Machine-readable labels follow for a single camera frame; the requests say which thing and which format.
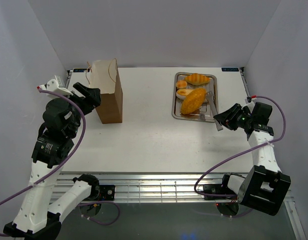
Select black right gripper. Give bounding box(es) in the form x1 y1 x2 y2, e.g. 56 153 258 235
213 103 253 131

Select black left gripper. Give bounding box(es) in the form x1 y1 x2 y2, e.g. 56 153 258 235
60 82 102 138

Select metal tongs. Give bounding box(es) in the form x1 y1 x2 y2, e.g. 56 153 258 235
206 91 223 132

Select breaded oval fake bread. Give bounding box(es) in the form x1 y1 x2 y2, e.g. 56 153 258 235
180 88 207 115

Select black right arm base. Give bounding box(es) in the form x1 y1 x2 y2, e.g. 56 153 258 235
198 184 235 200

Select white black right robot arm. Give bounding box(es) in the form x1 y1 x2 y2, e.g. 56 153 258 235
214 102 291 216

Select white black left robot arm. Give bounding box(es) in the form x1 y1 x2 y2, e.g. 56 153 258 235
3 82 101 240

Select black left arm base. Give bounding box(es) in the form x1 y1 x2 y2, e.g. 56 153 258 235
95 185 116 201

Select brown paper bag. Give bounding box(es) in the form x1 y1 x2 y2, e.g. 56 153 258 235
89 58 123 124

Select striped croissant fake bread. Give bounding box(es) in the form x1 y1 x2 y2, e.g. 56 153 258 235
184 73 210 86

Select long white fake bread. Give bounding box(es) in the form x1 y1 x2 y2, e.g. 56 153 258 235
176 88 193 100

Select small round fake bun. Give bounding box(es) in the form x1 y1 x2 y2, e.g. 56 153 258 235
176 80 187 89

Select metal baking tray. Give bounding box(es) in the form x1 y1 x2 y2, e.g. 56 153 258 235
172 72 218 123

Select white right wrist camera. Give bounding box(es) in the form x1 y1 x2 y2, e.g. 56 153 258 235
245 95 257 104

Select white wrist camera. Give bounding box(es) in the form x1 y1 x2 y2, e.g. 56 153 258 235
245 95 257 104
37 75 72 96

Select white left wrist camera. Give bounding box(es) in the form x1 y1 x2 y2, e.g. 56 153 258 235
37 75 72 96

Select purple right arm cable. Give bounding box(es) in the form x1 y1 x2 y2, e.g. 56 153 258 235
194 95 286 218

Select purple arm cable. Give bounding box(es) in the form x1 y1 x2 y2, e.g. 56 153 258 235
194 95 286 218
0 90 121 237

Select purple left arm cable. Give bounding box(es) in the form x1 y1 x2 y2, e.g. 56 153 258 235
0 90 121 237

